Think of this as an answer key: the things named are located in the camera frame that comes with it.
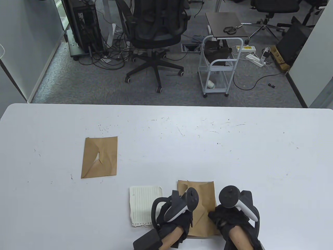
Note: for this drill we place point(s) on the black flat monitor panel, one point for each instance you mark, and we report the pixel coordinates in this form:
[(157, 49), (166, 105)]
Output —
[(294, 41)]

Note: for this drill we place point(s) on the grey floor socket box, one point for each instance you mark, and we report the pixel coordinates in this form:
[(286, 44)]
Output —
[(191, 48)]

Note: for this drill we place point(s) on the black and white controller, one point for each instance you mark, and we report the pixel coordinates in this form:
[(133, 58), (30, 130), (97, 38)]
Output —
[(229, 196), (192, 199)]

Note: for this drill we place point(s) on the white plug adapter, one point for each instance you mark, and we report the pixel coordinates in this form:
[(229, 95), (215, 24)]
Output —
[(265, 54)]

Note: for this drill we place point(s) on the dark brown side table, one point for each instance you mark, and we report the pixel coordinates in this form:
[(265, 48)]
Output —
[(223, 20)]

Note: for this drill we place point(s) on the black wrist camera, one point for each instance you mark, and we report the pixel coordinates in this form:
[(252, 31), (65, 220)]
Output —
[(147, 241)]

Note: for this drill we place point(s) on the black computer tower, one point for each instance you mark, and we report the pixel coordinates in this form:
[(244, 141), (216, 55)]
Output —
[(83, 23)]

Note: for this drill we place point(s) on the yellow cardboard box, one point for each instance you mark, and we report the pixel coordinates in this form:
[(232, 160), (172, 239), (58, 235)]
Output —
[(279, 57)]

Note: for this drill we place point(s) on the white rolling cart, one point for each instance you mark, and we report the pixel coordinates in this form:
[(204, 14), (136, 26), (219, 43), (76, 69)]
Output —
[(223, 38)]

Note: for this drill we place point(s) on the black mesh office chair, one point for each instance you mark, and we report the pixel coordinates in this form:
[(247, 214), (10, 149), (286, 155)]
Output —
[(156, 31)]

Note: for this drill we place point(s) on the person's right forearm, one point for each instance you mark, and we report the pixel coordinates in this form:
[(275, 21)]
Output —
[(240, 239)]

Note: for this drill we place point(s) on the white power strip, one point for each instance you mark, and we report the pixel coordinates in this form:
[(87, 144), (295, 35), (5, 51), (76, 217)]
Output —
[(256, 60)]

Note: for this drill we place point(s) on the grey wheeled computer dolly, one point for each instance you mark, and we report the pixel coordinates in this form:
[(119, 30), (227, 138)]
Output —
[(75, 52)]

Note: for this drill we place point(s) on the person's left forearm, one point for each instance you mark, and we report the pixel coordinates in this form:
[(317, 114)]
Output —
[(171, 238)]

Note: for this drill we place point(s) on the person's left hand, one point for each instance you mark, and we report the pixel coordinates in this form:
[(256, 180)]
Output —
[(187, 224)]

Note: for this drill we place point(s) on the yellow power strip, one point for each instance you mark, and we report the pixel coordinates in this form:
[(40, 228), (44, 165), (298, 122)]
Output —
[(247, 48)]

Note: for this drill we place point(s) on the white paper cup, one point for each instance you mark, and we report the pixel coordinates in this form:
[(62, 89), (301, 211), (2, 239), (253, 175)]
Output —
[(210, 84)]

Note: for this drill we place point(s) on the black bag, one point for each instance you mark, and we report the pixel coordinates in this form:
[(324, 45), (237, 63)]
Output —
[(217, 52)]

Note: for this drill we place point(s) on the person's right hand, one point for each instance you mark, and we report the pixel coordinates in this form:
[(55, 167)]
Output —
[(229, 218)]

